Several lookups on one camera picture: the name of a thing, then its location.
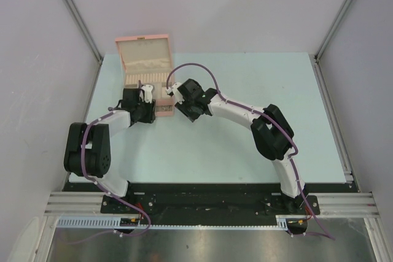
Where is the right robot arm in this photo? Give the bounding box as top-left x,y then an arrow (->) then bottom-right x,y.
166,79 -> 306,214

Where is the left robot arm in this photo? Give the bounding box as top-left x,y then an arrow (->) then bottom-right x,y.
64,84 -> 156,213

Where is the white slotted cable duct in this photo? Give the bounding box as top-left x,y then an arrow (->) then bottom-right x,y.
56,214 -> 308,231

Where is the purple cable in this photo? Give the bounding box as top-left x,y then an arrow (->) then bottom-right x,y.
66,80 -> 153,244
165,63 -> 336,241

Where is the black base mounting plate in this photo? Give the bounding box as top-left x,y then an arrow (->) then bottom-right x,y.
64,183 -> 320,227

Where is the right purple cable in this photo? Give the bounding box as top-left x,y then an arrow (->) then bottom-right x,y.
165,63 -> 336,241

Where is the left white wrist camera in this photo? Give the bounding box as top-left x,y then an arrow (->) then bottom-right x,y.
139,84 -> 154,104

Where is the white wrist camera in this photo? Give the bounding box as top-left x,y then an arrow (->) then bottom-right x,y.
166,82 -> 184,104
139,84 -> 154,104

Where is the pink jewelry box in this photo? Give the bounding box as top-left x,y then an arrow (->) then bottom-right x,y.
115,34 -> 174,106

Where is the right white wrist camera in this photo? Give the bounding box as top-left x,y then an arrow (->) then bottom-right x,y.
166,82 -> 184,104

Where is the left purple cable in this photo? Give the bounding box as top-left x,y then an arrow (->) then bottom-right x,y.
66,80 -> 153,244

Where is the pink jewelry box drawer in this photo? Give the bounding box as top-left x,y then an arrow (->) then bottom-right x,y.
155,105 -> 174,117

